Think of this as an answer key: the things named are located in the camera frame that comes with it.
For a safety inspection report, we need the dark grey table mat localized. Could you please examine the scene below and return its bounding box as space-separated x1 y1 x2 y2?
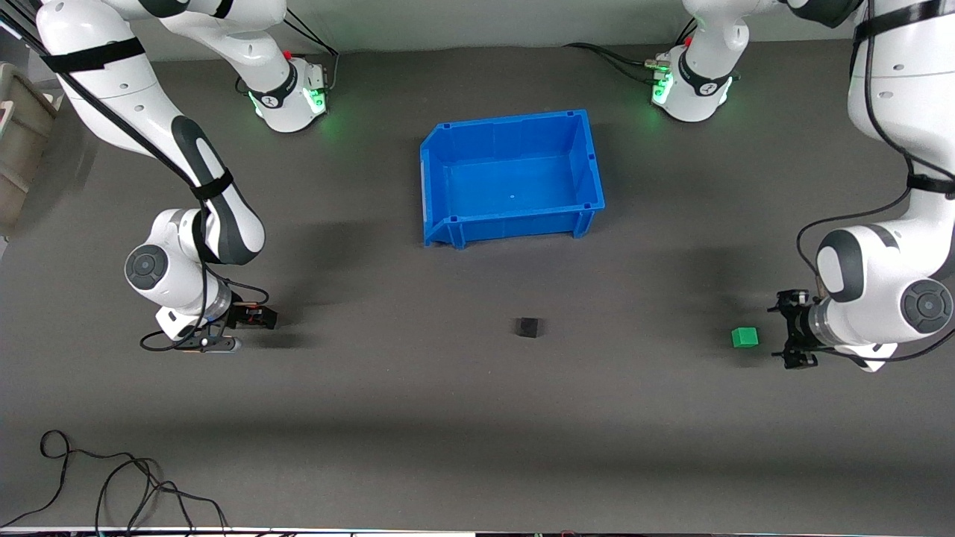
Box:
0 26 955 532

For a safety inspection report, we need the beige plastic container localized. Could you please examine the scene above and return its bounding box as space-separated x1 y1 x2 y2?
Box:
0 62 60 236

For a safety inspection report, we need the blue plastic storage bin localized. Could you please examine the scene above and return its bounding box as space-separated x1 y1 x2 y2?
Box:
419 109 607 250

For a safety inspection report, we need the thin black loose cable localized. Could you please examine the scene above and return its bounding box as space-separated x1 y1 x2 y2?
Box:
0 430 228 535

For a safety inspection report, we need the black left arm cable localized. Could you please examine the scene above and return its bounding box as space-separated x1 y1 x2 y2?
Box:
795 0 955 365

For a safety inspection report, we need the black right base cable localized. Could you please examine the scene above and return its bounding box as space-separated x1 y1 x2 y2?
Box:
282 7 341 92

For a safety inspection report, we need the black base cable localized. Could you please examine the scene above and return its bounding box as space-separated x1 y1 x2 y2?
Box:
563 43 665 84
282 7 341 92

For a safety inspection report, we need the black left base cable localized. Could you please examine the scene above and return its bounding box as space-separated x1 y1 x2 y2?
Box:
563 43 665 84

